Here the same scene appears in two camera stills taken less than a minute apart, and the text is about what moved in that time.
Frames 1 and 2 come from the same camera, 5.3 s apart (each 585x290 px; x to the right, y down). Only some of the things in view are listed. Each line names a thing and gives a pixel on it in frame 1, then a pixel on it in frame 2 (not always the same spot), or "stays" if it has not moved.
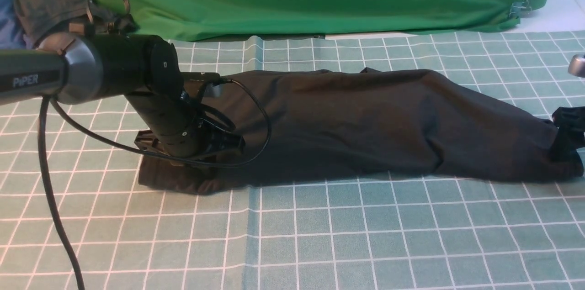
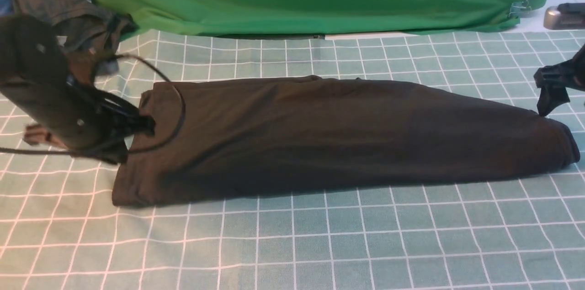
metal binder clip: [518, 9] stays
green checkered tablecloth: [528, 235] stays
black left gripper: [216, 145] to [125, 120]
